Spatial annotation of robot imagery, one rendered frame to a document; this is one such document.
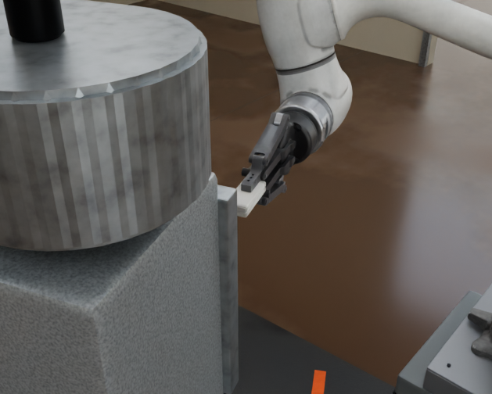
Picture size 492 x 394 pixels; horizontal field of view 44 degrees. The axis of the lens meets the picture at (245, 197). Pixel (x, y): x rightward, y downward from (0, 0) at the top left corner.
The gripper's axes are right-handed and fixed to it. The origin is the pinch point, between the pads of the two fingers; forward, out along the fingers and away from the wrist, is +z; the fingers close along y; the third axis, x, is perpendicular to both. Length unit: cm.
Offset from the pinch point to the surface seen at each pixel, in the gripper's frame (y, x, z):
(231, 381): 17.1, -4.1, 14.7
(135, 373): -1.9, -3.2, 32.1
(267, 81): 147, 141, -398
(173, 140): -21.9, -5.7, 27.7
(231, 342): 10.7, -4.1, 14.5
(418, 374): 67, -25, -43
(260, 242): 147, 65, -180
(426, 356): 67, -26, -49
